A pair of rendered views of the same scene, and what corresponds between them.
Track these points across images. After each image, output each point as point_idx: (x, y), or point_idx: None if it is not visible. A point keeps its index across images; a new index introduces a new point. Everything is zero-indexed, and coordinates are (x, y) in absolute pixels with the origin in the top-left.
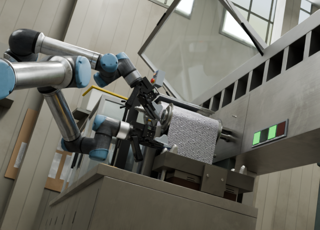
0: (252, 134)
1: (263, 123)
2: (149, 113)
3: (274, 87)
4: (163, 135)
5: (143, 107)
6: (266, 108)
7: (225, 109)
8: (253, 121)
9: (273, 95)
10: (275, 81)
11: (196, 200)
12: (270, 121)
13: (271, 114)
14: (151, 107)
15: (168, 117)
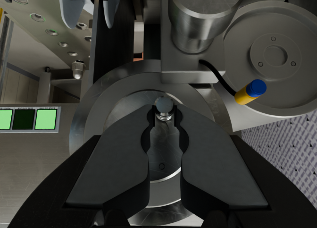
0: (67, 130)
1: (35, 143)
2: (205, 136)
3: (9, 205)
4: (62, 15)
5: (308, 215)
6: (29, 168)
7: (201, 220)
8: (67, 156)
9: (10, 188)
10: (4, 217)
11: None
12: (14, 140)
13: (13, 153)
14: (73, 161)
15: (87, 118)
